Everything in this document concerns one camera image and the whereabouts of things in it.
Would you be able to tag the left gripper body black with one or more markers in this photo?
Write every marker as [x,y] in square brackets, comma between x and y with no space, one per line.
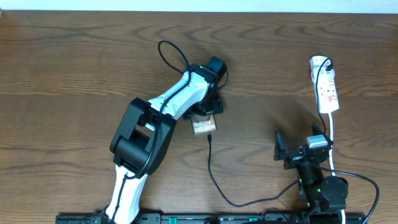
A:
[216,107]

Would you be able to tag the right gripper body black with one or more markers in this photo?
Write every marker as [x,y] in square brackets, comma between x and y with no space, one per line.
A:
[293,160]

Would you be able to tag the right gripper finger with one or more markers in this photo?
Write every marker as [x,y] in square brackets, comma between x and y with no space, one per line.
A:
[318,132]
[280,149]

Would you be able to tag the Galaxy smartphone with bronze screen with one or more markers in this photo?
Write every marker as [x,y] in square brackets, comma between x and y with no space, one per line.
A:
[203,124]

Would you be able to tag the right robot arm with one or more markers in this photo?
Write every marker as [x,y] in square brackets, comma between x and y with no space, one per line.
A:
[325,195]

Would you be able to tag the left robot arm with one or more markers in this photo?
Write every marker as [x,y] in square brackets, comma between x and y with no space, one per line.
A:
[145,131]

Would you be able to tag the black USB charger plug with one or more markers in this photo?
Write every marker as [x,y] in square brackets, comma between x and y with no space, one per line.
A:
[329,67]

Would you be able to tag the white power strip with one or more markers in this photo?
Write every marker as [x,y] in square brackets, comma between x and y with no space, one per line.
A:
[324,84]

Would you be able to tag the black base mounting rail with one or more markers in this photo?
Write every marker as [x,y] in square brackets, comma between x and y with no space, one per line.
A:
[156,218]

